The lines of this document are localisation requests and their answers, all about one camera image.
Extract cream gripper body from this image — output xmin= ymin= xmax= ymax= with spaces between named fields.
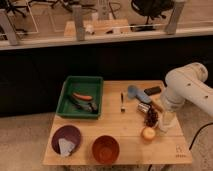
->
xmin=158 ymin=111 xmax=176 ymax=132

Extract green plastic tray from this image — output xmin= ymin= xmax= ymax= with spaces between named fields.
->
xmin=56 ymin=76 xmax=103 ymax=119

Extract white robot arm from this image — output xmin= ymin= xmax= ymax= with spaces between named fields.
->
xmin=158 ymin=62 xmax=213 ymax=132

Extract dark red grapes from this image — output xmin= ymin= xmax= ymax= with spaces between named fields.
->
xmin=144 ymin=108 xmax=158 ymax=127

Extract yellow red apple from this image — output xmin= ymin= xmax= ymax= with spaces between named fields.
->
xmin=141 ymin=127 xmax=156 ymax=141

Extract black rectangular block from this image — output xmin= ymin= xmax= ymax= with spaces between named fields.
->
xmin=144 ymin=86 xmax=161 ymax=96

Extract orange carrot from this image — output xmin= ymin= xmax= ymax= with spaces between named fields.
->
xmin=73 ymin=93 xmax=93 ymax=101

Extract white crumpled cloth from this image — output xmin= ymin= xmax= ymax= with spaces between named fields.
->
xmin=58 ymin=138 xmax=75 ymax=157

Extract black office chair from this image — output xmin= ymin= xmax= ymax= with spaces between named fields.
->
xmin=131 ymin=0 xmax=174 ymax=22

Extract wooden handled tool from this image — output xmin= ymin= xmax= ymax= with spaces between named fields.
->
xmin=151 ymin=98 xmax=164 ymax=113

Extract black cable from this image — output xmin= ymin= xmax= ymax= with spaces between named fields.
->
xmin=188 ymin=121 xmax=213 ymax=151

